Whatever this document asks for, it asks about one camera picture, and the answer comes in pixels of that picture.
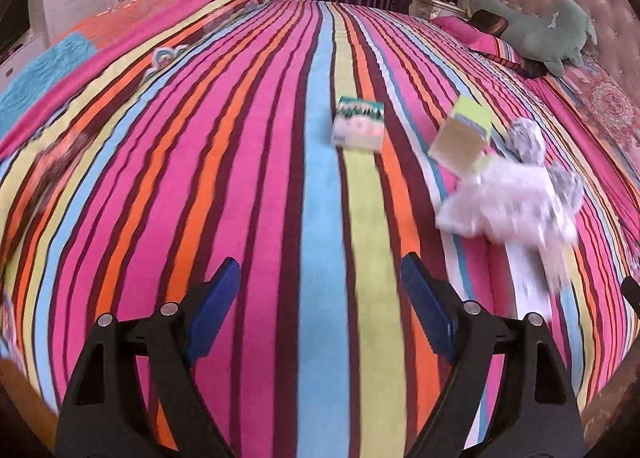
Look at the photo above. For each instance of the green plush toy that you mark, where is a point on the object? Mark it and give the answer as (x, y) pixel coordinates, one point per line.
(545, 33)

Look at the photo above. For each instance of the small green white box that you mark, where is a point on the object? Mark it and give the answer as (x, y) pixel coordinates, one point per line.
(357, 126)

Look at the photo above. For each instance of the floral patterned bed sheet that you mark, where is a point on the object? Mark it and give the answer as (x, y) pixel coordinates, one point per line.
(600, 103)

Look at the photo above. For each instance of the striped pink pillow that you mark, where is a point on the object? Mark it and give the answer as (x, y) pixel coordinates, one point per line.
(487, 46)

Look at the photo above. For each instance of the yellow-green cardboard box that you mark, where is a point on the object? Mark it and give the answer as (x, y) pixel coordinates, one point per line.
(460, 138)

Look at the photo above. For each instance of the striped colourful blanket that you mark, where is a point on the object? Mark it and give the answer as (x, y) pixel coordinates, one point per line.
(280, 188)

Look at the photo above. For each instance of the white ornate nightstand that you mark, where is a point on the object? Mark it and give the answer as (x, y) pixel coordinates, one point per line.
(435, 6)

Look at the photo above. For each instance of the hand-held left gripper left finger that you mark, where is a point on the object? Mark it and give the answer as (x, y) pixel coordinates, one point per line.
(219, 299)

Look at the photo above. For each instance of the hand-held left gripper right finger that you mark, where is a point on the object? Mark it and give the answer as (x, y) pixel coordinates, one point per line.
(426, 308)

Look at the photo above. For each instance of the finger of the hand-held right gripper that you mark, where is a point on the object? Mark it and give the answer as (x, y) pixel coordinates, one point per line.
(632, 294)

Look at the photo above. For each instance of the white plastic bag bundle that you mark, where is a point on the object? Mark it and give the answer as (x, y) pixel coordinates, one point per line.
(495, 208)

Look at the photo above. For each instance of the grey patterned wrapper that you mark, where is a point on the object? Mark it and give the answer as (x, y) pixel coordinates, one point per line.
(526, 141)

